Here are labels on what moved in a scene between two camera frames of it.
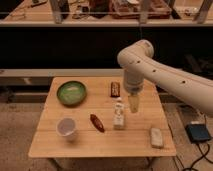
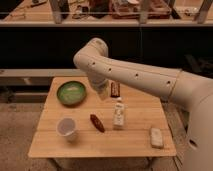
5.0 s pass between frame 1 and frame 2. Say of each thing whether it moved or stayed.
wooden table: stayed
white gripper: moved
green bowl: stayed
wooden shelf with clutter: stayed
